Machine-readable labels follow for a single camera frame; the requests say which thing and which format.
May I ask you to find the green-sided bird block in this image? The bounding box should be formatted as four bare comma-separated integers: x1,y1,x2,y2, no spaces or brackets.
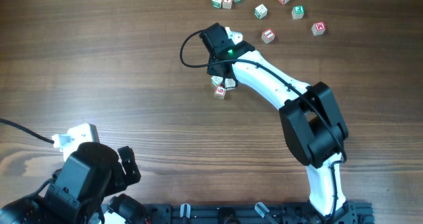
211,76,223,87

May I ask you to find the blue-sided snail block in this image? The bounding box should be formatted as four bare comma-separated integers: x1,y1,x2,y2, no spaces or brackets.
224,79,237,91

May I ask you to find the red I letter block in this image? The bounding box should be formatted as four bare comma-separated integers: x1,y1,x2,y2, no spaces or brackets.
261,28,275,44

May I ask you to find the red 6 number block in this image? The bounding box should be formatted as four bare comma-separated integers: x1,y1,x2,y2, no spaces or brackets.
214,85,227,99

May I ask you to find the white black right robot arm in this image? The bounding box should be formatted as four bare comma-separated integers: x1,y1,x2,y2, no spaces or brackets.
198,23,348,223

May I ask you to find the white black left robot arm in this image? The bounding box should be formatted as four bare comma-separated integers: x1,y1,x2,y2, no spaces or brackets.
1,142,141,223

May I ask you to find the green Z letter block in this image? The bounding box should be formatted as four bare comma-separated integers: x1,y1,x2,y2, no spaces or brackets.
211,0,223,9

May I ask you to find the red V letter block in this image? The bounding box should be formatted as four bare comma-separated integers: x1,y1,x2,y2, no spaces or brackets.
222,0,233,9

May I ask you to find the green-sided pattern block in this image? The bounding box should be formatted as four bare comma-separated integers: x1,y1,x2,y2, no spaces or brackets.
254,4,268,20

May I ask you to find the green E letter block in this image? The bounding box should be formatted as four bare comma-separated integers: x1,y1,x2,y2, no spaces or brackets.
291,5,305,20

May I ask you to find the red M letter block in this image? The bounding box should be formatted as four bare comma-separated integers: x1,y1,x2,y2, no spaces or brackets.
311,22,327,36

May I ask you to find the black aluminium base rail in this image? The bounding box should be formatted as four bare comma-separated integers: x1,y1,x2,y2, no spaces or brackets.
145,201,375,224

